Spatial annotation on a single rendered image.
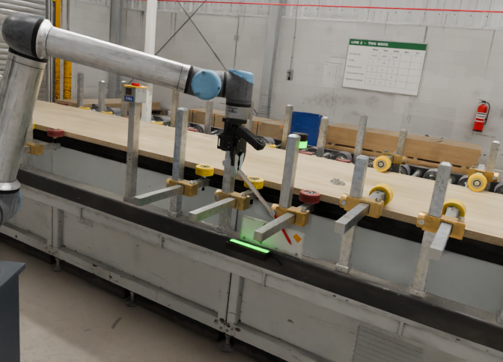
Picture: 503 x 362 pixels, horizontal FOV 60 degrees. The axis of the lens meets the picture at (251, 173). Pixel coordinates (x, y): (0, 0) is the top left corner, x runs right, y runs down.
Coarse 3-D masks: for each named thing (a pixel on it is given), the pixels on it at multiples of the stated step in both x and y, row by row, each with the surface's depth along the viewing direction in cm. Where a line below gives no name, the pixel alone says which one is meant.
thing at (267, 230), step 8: (312, 208) 170; (280, 216) 151; (288, 216) 152; (272, 224) 142; (280, 224) 145; (288, 224) 151; (256, 232) 135; (264, 232) 135; (272, 232) 141; (256, 240) 135
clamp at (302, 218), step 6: (276, 204) 161; (276, 210) 159; (282, 210) 157; (288, 210) 156; (294, 210) 156; (300, 210) 157; (306, 210) 157; (300, 216) 154; (306, 216) 155; (294, 222) 156; (300, 222) 155; (306, 222) 157
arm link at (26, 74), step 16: (16, 64) 137; (32, 64) 138; (16, 80) 138; (32, 80) 140; (0, 96) 140; (16, 96) 139; (32, 96) 143; (0, 112) 140; (16, 112) 141; (32, 112) 146; (0, 128) 141; (16, 128) 143; (0, 144) 142; (16, 144) 145; (0, 160) 144; (16, 160) 148; (0, 176) 145; (0, 192) 145; (16, 192) 151; (16, 208) 157
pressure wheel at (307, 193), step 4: (300, 192) 168; (304, 192) 167; (308, 192) 168; (312, 192) 170; (316, 192) 169; (300, 196) 167; (304, 196) 166; (308, 196) 165; (312, 196) 165; (316, 196) 165; (300, 200) 167; (304, 200) 166; (308, 200) 165; (312, 200) 165; (316, 200) 166; (308, 204) 168
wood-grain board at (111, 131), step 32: (64, 128) 248; (96, 128) 259; (160, 128) 286; (192, 160) 203; (256, 160) 219; (320, 160) 238; (320, 192) 172; (416, 192) 190; (448, 192) 197; (480, 192) 204; (480, 224) 154
